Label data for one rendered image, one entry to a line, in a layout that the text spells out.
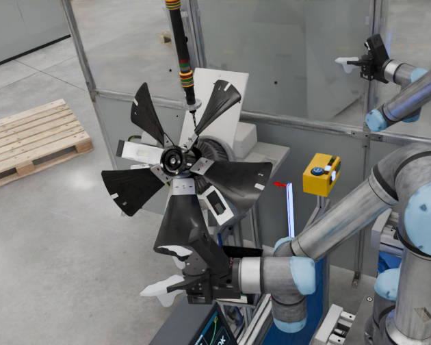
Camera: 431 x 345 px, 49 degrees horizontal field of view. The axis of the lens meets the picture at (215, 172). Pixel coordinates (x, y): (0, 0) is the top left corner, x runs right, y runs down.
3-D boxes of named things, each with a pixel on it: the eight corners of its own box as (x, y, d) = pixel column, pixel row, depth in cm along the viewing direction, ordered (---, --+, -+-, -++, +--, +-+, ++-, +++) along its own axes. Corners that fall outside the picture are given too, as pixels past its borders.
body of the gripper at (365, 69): (358, 77, 178) (383, 87, 169) (356, 56, 173) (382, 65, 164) (373, 68, 180) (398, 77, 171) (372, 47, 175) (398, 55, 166)
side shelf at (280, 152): (228, 140, 257) (227, 135, 256) (290, 152, 241) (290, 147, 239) (206, 164, 241) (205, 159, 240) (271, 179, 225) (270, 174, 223)
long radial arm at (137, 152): (192, 155, 206) (178, 152, 196) (188, 172, 206) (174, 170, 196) (139, 144, 220) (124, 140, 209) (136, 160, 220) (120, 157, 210)
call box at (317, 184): (316, 172, 202) (316, 151, 195) (339, 176, 197) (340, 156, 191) (302, 194, 191) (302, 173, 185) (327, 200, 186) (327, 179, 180)
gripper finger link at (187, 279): (170, 298, 95) (209, 280, 98) (169, 291, 94) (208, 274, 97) (161, 284, 98) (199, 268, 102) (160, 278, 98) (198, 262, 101)
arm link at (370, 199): (416, 109, 92) (260, 243, 119) (430, 139, 84) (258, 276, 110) (457, 141, 95) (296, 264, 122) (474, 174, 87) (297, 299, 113)
